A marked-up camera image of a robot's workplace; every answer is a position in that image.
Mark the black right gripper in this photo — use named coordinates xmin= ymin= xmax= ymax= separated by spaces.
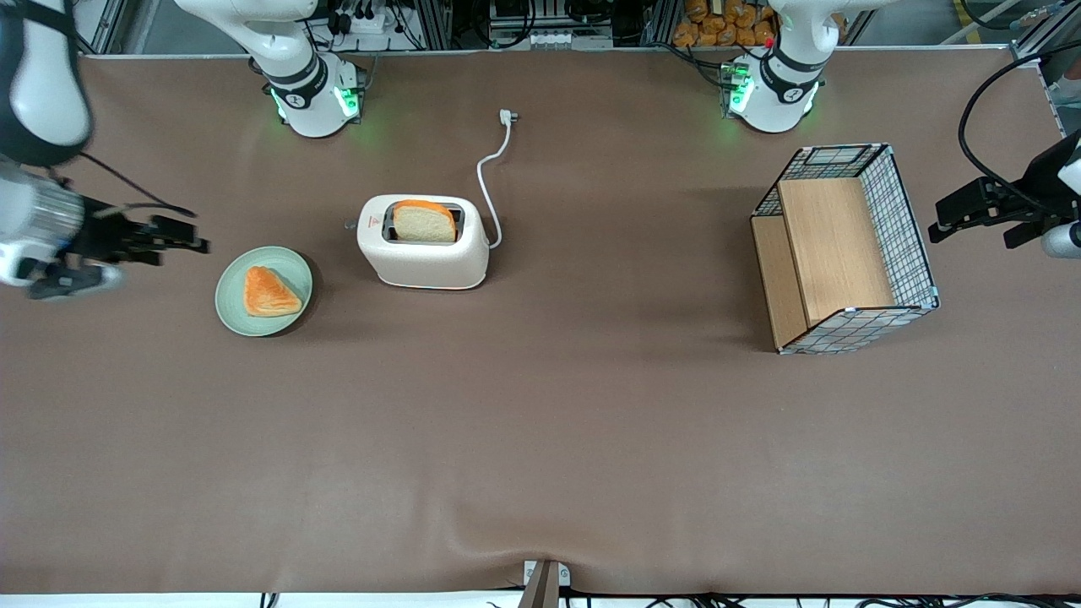
xmin=63 ymin=198 xmax=211 ymax=271

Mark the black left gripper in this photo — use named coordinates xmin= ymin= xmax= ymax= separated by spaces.
xmin=929 ymin=128 xmax=1081 ymax=250

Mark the white toaster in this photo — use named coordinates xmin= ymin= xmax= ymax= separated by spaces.
xmin=355 ymin=194 xmax=492 ymax=291

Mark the green round plate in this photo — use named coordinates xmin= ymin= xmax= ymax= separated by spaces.
xmin=215 ymin=246 xmax=314 ymax=338

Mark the triangular puff pastry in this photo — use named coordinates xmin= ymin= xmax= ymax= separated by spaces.
xmin=243 ymin=266 xmax=304 ymax=318

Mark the toast bread slice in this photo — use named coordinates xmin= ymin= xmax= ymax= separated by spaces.
xmin=392 ymin=200 xmax=458 ymax=244

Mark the white power strip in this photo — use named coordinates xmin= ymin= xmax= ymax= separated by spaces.
xmin=325 ymin=0 xmax=394 ymax=35

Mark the bag of bread rolls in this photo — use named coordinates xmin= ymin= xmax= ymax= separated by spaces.
xmin=672 ymin=0 xmax=778 ymax=48

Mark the brown table cover mat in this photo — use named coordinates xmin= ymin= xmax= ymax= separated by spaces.
xmin=0 ymin=46 xmax=1081 ymax=596

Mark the black electronics box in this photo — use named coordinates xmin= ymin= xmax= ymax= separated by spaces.
xmin=488 ymin=0 xmax=615 ymax=50

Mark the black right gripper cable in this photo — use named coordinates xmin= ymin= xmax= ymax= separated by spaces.
xmin=46 ymin=150 xmax=199 ymax=219

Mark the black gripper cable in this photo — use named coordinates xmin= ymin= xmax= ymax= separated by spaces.
xmin=958 ymin=41 xmax=1081 ymax=212
xmin=46 ymin=150 xmax=199 ymax=219

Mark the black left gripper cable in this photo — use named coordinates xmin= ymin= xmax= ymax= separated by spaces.
xmin=958 ymin=41 xmax=1081 ymax=212

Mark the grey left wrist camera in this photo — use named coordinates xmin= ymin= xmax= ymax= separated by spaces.
xmin=1040 ymin=221 xmax=1081 ymax=259

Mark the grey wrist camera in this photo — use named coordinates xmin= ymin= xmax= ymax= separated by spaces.
xmin=1040 ymin=221 xmax=1081 ymax=259
xmin=27 ymin=262 xmax=125 ymax=302

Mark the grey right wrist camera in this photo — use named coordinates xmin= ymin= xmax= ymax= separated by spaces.
xmin=27 ymin=262 xmax=125 ymax=302

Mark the wire basket with wooden shelf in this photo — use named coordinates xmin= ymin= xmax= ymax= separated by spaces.
xmin=750 ymin=143 xmax=941 ymax=356

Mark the aluminium frame beam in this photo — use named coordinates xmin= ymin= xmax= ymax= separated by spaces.
xmin=72 ymin=0 xmax=128 ymax=58
xmin=1009 ymin=0 xmax=1081 ymax=60

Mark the white toaster power cord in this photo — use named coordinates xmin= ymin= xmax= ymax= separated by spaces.
xmin=476 ymin=109 xmax=519 ymax=251

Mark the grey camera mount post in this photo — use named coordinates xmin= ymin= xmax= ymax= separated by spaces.
xmin=522 ymin=559 xmax=572 ymax=608

